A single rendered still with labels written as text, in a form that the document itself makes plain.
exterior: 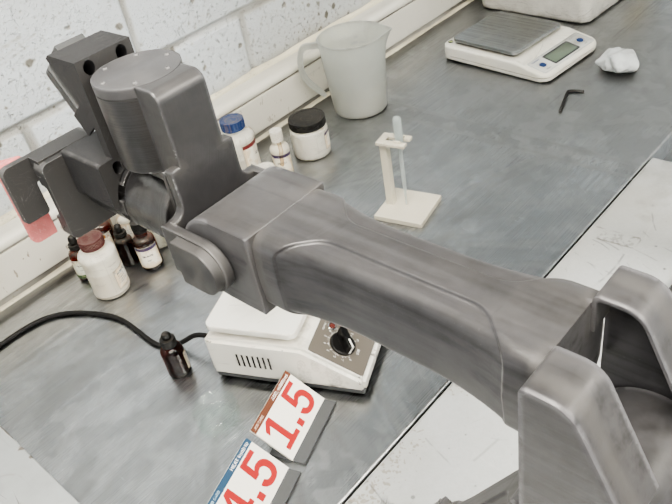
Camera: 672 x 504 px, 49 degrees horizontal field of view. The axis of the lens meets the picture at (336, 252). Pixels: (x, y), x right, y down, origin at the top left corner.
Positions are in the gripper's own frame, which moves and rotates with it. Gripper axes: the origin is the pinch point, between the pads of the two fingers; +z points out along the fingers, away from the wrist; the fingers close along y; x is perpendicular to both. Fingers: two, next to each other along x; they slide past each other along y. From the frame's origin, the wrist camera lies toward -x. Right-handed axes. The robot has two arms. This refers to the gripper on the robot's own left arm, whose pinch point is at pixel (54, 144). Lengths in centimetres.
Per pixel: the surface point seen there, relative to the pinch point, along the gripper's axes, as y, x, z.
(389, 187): -49, 36, 8
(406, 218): -47, 39, 4
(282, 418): -7.6, 37.8, -8.6
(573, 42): -109, 38, 8
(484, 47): -97, 36, 22
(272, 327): -13.7, 31.4, -2.8
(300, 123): -54, 33, 31
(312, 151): -53, 38, 29
